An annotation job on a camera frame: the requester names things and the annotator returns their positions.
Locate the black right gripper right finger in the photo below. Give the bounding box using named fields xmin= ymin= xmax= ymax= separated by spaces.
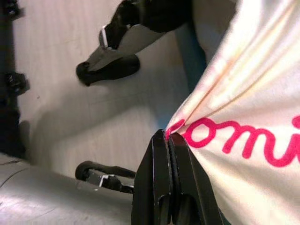
xmin=167 ymin=133 xmax=223 ymax=225

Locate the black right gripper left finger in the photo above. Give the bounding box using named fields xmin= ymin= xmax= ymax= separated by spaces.
xmin=132 ymin=129 xmax=174 ymax=225

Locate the cream cartoon print duvet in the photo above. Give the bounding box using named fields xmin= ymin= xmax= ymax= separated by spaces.
xmin=165 ymin=0 xmax=300 ymax=225

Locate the grey robot right leg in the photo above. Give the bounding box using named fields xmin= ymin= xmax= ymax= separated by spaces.
xmin=0 ymin=153 xmax=138 ymax=225

